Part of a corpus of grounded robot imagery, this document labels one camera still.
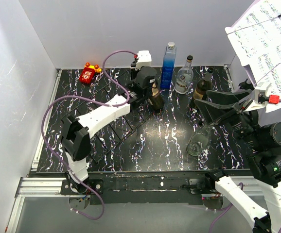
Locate round clear liquor bottle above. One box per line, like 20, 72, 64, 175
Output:
175, 55, 193, 94

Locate blue square glass bottle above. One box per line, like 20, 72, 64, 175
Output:
160, 42, 176, 89

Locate aluminium frame rail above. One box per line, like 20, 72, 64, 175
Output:
5, 69, 68, 233

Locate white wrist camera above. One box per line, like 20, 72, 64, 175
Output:
135, 50, 152, 70
246, 82, 280, 111

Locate black wire wine rack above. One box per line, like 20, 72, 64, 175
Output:
57, 67, 156, 170

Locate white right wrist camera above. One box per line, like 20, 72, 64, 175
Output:
246, 82, 280, 111

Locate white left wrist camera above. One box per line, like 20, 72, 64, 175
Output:
135, 50, 152, 70

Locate red toy block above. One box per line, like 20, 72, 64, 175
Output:
79, 62, 102, 84

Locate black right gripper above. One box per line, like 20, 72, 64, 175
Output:
193, 87, 263, 150

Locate clear tall glass bottle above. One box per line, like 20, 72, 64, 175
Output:
186, 123, 213, 156

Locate white sheet music pages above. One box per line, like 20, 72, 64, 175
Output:
224, 0, 281, 114

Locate dark wine bottle silver cap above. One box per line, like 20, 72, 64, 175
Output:
189, 67, 214, 109

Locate dark green wine bottle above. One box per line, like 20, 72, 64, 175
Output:
148, 82, 164, 111

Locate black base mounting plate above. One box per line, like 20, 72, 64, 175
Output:
60, 171, 225, 206

